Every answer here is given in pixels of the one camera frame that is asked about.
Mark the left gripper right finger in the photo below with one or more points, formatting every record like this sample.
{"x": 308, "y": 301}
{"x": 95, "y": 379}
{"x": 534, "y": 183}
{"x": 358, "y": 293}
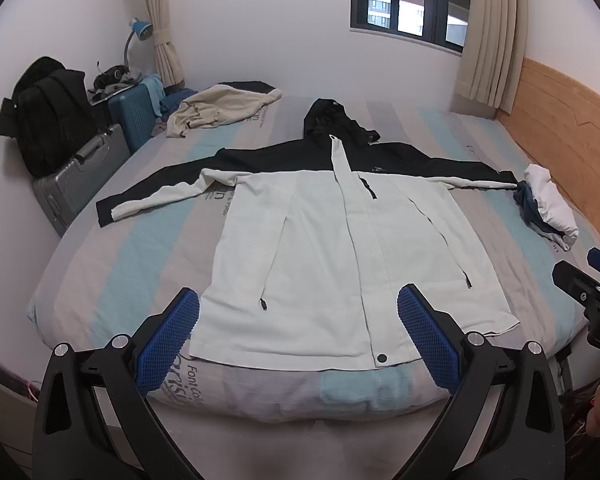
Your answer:
{"x": 524, "y": 440}

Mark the blue folded cloth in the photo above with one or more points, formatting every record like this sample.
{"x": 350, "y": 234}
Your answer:
{"x": 171, "y": 102}

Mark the folded white and navy clothes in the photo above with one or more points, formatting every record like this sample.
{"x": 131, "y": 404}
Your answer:
{"x": 543, "y": 208}

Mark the silver hard suitcase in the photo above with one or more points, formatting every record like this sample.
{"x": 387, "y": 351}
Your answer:
{"x": 64, "y": 194}

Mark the blue desk lamp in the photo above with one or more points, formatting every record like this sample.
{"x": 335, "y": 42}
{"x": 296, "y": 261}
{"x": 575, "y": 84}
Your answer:
{"x": 140, "y": 30}

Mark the black garment under beige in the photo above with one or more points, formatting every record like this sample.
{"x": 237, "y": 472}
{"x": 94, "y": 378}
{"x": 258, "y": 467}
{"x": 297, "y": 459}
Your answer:
{"x": 251, "y": 86}

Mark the black and white jacket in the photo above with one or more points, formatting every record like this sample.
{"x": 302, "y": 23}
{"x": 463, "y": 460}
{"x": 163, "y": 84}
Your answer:
{"x": 321, "y": 235}

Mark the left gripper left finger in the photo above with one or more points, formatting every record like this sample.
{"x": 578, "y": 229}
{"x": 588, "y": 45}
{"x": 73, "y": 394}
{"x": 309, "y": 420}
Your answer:
{"x": 70, "y": 435}

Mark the teal hard suitcase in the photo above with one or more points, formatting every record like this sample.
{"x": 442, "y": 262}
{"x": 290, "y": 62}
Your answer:
{"x": 136, "y": 109}

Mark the clutter pile on suitcase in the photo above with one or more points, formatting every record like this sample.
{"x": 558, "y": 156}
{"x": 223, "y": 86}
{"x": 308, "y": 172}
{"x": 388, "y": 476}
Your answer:
{"x": 110, "y": 81}

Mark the left beige curtain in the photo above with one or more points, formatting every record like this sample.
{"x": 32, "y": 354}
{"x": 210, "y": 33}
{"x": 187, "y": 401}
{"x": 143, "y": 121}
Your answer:
{"x": 167, "y": 60}

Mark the black backpack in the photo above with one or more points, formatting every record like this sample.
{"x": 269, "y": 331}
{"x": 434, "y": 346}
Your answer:
{"x": 48, "y": 116}

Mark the right beige curtain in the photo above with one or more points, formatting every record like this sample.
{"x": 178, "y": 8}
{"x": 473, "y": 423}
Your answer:
{"x": 493, "y": 54}

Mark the wooden headboard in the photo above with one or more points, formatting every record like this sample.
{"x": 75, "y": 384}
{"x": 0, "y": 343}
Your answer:
{"x": 556, "y": 121}

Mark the beige garment on bed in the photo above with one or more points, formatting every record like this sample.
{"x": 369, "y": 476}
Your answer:
{"x": 217, "y": 106}

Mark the beige curtain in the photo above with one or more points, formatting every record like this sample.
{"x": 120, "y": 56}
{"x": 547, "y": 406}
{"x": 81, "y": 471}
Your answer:
{"x": 167, "y": 60}
{"x": 493, "y": 54}

